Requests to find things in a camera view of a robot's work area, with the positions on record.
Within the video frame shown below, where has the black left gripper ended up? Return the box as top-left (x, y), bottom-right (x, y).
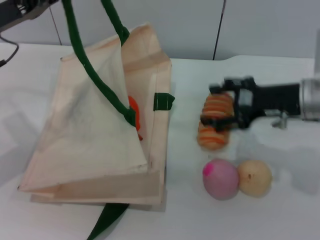
top-left (0, 0), bottom-right (62, 32)

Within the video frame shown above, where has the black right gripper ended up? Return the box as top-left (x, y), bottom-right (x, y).
top-left (201, 77), bottom-right (301, 132)

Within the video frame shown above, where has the pink toy peach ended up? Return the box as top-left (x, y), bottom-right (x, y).
top-left (202, 158), bottom-right (240, 201)

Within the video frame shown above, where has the orange toy fruit with stem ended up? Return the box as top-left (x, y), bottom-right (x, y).
top-left (127, 96), bottom-right (145, 141)

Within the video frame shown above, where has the beige handbag with green handles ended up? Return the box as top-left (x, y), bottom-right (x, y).
top-left (17, 0), bottom-right (176, 240)

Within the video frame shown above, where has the orange striped toy bread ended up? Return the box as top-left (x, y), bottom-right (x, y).
top-left (197, 93), bottom-right (235, 151)

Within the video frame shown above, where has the tan toy potato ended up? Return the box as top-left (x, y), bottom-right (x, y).
top-left (237, 159), bottom-right (273, 198)

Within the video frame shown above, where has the white table cloth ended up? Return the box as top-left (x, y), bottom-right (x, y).
top-left (0, 41), bottom-right (320, 240)

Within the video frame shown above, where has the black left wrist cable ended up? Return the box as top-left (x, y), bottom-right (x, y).
top-left (0, 34), bottom-right (20, 68)

